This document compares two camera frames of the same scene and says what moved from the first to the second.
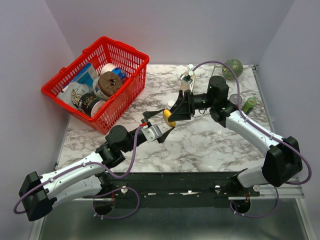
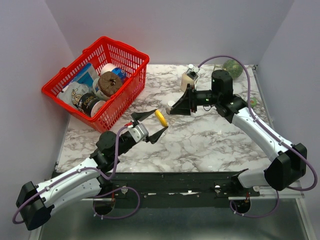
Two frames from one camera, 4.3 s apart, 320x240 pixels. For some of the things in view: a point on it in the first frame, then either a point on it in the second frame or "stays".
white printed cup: (97, 91) stays
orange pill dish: (166, 114) to (161, 118)
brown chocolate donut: (109, 82) stays
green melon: (236, 66) stays
